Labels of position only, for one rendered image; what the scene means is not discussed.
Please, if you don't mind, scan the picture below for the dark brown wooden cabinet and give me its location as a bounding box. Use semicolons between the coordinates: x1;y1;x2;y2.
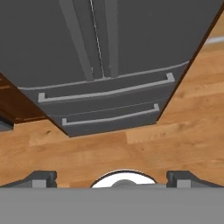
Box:
0;73;49;126

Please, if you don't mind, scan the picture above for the grey fridge door handle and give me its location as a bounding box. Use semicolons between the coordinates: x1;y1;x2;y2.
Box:
103;0;120;79
58;0;95;81

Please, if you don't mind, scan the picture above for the dark grey fridge drawer front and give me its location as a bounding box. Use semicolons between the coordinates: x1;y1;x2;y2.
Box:
17;60;191;118
46;98;171;138

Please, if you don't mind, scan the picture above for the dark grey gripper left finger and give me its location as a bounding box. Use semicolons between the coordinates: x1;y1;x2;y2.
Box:
0;171;58;189

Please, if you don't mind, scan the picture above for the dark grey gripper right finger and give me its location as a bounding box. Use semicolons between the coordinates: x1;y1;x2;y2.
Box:
165;171;224;189

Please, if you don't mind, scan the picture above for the white round disc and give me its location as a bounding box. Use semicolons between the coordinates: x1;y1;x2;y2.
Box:
89;168;158;189

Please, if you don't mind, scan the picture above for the grey fridge drawer handle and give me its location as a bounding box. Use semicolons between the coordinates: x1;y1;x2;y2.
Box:
61;102;161;127
38;72;176;104

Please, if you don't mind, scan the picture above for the dark grey fridge door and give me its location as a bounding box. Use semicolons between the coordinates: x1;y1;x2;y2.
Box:
0;0;105;89
89;0;224;80

